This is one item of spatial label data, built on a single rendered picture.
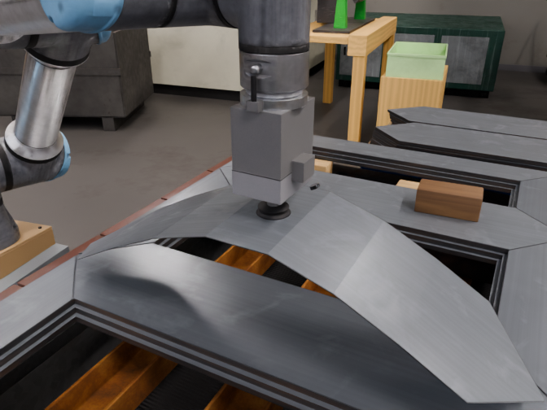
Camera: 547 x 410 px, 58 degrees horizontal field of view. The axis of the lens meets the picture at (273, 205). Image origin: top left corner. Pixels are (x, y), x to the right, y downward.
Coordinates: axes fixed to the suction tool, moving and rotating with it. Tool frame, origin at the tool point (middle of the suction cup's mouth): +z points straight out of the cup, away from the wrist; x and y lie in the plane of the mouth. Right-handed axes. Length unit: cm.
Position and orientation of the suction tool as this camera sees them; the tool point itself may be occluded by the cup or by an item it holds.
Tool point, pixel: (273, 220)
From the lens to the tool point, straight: 61.5
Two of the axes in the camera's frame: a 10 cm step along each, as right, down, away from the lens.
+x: -8.8, -2.2, 4.3
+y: 4.8, -3.9, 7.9
